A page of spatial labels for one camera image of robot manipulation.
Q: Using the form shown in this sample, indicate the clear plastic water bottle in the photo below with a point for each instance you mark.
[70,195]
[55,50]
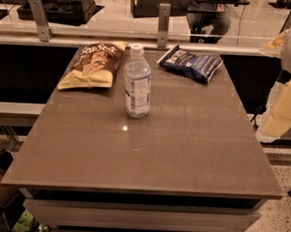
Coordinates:
[137,75]

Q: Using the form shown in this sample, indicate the seated person in jeans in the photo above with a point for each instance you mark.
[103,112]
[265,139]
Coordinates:
[209,14]

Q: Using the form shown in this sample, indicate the black equipment case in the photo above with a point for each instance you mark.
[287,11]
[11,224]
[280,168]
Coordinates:
[73,12]

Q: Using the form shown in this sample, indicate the middle metal railing bracket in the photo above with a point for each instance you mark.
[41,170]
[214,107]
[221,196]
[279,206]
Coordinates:
[164,15]

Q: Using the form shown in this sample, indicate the metal railing bracket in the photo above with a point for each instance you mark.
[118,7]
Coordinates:
[37,10]
[164,15]

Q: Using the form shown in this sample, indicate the blue chip bag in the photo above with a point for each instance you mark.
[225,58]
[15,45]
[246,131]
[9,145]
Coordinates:
[197,67]

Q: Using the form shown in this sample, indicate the left metal railing bracket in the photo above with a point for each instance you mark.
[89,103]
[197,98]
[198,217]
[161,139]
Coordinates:
[37,10]

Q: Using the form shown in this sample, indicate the yellow brown chip bag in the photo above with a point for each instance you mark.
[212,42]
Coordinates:
[95,66]

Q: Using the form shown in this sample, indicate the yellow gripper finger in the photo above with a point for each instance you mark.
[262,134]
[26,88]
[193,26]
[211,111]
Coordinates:
[273,48]
[278,120]

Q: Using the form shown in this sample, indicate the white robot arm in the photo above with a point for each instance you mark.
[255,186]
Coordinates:
[285,59]

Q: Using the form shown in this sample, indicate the dark cabinet behind glass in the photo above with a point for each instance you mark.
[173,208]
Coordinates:
[150,8]

